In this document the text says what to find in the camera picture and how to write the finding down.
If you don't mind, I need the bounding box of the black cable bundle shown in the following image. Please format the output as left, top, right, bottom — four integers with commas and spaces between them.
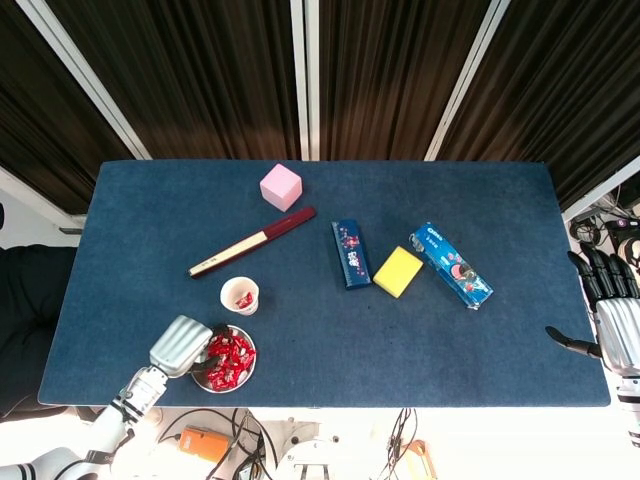
384, 407, 420, 480
159, 407, 279, 480

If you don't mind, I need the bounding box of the black electronic device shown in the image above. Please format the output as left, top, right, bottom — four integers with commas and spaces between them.
606, 215, 640, 237

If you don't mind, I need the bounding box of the blue table cloth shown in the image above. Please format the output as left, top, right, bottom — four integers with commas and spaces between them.
37, 159, 612, 409

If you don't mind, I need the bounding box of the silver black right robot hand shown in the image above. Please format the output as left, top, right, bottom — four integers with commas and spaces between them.
544, 243, 640, 376

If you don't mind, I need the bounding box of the orange handled tool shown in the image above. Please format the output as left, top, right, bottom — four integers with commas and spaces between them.
402, 439, 441, 480

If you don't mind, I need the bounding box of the white frame post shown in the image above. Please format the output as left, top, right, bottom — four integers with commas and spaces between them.
289, 0, 310, 161
423, 0, 512, 162
561, 155, 640, 222
0, 166, 87, 232
14, 0, 152, 161
304, 0, 322, 161

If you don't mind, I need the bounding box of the blue Oreo cookie box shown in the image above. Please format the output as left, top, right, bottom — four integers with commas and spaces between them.
408, 221, 495, 312

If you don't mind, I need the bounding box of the yellow sponge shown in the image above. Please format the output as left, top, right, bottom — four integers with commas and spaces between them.
372, 245, 425, 300

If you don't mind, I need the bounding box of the dark red folded fan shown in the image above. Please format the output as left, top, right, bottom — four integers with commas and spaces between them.
187, 205, 318, 280

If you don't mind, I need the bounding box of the black cable tangle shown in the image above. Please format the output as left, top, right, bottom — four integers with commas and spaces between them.
569, 209, 610, 247

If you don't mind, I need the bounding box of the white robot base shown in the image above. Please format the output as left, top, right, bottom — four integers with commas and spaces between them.
273, 434, 346, 480

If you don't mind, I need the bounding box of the pink cube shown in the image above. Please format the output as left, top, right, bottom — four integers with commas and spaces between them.
258, 162, 304, 213

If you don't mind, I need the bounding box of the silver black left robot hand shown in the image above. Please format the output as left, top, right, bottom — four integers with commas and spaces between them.
148, 314, 234, 380

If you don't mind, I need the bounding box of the orange box device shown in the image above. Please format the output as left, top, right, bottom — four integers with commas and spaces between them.
178, 424, 232, 464

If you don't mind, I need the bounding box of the white paper cup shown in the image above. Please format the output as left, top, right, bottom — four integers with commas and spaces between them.
219, 276, 262, 317

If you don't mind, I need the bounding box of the dark blue printed box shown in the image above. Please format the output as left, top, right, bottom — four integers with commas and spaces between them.
330, 217, 374, 291

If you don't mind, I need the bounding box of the metal bowl of red candies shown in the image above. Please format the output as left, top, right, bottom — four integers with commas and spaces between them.
189, 323, 258, 395

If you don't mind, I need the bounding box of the black fabric seat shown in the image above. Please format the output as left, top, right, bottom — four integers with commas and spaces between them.
0, 244, 79, 419

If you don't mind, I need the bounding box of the dark brown curtain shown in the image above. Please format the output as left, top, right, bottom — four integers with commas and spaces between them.
0, 0, 135, 216
42, 0, 302, 161
438, 0, 640, 212
318, 0, 495, 161

